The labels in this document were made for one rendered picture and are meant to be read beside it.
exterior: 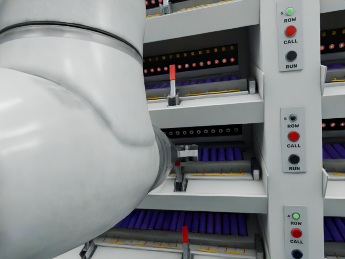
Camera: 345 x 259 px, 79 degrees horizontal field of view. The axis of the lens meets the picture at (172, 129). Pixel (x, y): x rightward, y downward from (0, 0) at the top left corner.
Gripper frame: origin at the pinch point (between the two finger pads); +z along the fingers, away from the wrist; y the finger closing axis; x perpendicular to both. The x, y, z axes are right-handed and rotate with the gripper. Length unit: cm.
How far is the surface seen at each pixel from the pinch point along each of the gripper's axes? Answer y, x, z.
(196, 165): 3.4, -3.5, 5.2
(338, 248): 32.5, -21.9, 8.8
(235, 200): 11.9, -10.2, 0.3
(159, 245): -8.0, -24.3, 9.0
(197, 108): 5.5, 8.8, -3.3
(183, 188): 1.0, -7.8, -0.1
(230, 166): 11.2, -3.9, 5.6
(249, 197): 14.6, -9.5, -0.1
